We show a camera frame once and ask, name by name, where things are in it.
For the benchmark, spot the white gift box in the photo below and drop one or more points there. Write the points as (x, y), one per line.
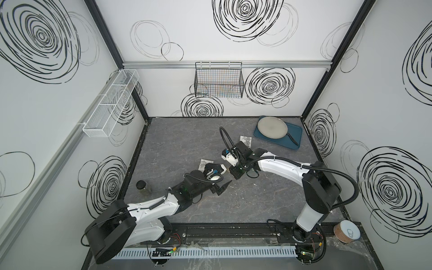
(203, 163)

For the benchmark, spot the brown tape roll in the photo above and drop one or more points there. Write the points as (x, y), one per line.
(347, 232)

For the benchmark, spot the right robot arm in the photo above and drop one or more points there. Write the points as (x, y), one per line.
(320, 187)

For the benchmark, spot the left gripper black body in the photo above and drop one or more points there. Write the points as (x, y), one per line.
(205, 186)

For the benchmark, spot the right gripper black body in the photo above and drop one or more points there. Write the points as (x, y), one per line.
(241, 162)

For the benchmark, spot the black wire basket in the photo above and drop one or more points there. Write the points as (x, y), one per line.
(219, 79)

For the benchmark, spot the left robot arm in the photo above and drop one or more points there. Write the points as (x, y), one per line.
(121, 225)

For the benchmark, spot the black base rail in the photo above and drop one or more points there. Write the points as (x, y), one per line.
(283, 232)

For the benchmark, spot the mint green jewelry box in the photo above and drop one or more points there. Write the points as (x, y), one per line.
(237, 172)

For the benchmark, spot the white wire shelf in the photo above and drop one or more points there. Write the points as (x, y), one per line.
(113, 101)

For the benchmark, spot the teal tray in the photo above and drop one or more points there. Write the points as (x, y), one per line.
(286, 142)

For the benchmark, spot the white slotted cable duct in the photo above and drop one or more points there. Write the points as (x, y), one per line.
(210, 252)

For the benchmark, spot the grey round pan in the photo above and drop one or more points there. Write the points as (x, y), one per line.
(274, 128)

